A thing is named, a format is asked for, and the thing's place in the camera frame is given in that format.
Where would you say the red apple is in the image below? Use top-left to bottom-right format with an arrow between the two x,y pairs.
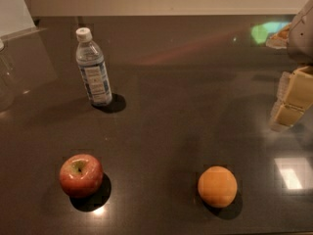
59,154 -> 104,199

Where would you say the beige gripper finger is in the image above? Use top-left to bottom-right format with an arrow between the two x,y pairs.
269,66 -> 313,132

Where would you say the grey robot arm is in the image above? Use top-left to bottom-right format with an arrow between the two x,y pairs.
266,0 -> 313,132

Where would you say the orange snack bag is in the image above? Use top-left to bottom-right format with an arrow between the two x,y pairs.
266,23 -> 291,49

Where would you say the blue label plastic water bottle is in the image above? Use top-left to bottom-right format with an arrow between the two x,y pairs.
75,27 -> 112,107

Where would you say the orange fruit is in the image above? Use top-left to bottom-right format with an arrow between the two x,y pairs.
198,166 -> 238,209

